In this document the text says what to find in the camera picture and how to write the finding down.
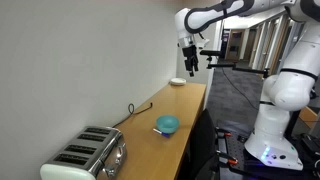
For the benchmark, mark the blue and white pen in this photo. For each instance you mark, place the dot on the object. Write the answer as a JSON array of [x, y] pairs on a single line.
[[161, 133]]

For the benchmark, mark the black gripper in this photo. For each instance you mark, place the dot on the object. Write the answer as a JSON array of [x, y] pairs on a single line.
[[191, 62]]

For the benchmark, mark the orange-handled clamp upper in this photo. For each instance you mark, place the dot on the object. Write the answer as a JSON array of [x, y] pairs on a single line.
[[224, 132]]

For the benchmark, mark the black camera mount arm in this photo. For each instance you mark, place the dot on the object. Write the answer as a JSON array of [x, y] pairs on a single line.
[[233, 66]]

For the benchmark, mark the silver four-slot toaster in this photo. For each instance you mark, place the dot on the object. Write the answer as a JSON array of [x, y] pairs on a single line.
[[95, 153]]

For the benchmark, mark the white plate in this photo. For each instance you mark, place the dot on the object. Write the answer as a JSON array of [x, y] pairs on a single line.
[[178, 81]]

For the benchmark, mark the black office chair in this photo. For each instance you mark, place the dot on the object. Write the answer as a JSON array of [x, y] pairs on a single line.
[[197, 161]]

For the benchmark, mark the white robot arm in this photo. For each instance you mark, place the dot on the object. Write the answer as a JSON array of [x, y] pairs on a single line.
[[283, 93]]

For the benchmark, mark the orange-handled clamp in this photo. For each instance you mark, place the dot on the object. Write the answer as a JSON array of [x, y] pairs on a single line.
[[224, 132], [231, 160]]

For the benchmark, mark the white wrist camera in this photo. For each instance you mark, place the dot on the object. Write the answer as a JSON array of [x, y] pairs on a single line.
[[202, 43]]

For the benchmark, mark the orange-handled clamp lower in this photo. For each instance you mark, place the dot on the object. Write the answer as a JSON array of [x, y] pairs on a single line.
[[231, 160]]

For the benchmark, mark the light blue bowl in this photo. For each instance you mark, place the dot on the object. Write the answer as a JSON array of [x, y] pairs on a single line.
[[167, 124]]

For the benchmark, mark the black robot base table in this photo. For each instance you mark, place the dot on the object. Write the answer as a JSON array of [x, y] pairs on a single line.
[[250, 168]]

